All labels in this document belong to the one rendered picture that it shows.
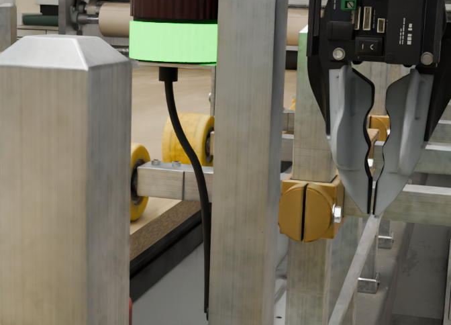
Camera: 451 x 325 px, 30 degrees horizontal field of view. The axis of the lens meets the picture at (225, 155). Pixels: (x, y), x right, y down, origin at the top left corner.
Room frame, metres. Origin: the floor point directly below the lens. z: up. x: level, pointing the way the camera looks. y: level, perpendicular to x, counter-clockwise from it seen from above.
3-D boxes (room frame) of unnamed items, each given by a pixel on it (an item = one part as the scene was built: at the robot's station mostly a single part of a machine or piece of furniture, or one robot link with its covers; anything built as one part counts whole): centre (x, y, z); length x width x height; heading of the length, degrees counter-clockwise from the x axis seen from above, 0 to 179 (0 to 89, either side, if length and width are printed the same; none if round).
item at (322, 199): (0.78, -0.09, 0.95); 0.13 x 0.06 x 0.05; 164
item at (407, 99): (0.49, -0.10, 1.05); 0.06 x 0.03 x 0.09; 165
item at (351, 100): (0.50, -0.07, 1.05); 0.06 x 0.03 x 0.09; 164
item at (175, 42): (0.53, 0.03, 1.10); 0.06 x 0.06 x 0.02
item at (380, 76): (1.24, -0.22, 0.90); 0.03 x 0.03 x 0.48; 74
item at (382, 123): (1.26, -0.22, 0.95); 0.13 x 0.06 x 0.05; 164
